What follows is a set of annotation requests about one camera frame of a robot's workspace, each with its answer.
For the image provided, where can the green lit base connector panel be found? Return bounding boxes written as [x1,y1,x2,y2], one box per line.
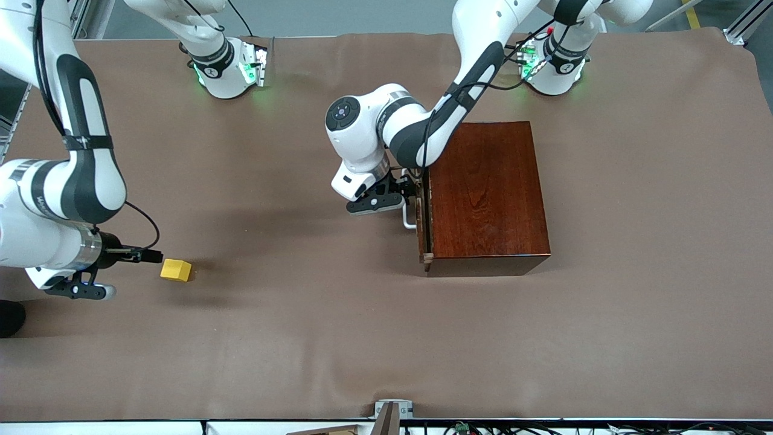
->
[515,37,540,83]
[240,37,269,89]

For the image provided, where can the dark wooden cabinet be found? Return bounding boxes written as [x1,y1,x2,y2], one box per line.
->
[417,121,551,279]

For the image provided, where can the aluminium frame profile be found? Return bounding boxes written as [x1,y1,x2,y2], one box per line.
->
[723,0,773,47]
[69,0,111,40]

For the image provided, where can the yellow block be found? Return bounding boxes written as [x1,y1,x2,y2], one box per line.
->
[159,259,193,283]

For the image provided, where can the brown table cover mat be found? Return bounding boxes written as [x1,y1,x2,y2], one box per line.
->
[0,27,773,422]

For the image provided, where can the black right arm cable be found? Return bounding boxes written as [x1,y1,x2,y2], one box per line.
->
[33,0,161,251]

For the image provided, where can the light wood drawer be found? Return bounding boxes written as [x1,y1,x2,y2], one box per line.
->
[417,169,435,272]

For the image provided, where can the grey metal table clamp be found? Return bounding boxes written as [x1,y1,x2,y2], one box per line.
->
[374,399,415,419]

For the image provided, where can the black shoe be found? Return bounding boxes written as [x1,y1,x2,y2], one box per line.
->
[0,300,27,339]

